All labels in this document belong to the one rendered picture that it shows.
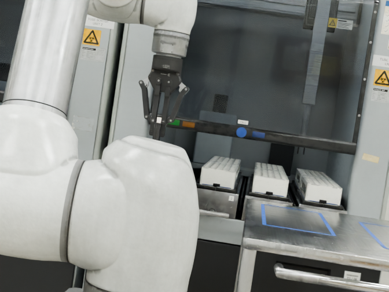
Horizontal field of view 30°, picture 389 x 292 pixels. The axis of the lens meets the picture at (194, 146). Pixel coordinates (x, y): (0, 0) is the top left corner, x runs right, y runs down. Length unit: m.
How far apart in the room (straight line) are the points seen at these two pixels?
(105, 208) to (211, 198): 1.06
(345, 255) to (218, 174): 0.86
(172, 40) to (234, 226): 0.59
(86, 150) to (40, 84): 1.09
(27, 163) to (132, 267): 0.21
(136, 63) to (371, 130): 0.71
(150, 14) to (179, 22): 0.07
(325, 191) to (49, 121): 1.17
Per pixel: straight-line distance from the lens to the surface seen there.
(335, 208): 2.07
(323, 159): 2.90
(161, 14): 1.78
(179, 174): 1.03
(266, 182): 2.09
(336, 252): 1.29
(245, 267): 1.29
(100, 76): 2.19
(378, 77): 2.16
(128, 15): 1.80
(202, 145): 2.74
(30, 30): 1.16
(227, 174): 2.08
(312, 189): 2.09
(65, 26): 1.16
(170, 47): 1.78
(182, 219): 1.03
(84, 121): 2.19
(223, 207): 2.06
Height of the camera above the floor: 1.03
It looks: 3 degrees down
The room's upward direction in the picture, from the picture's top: 8 degrees clockwise
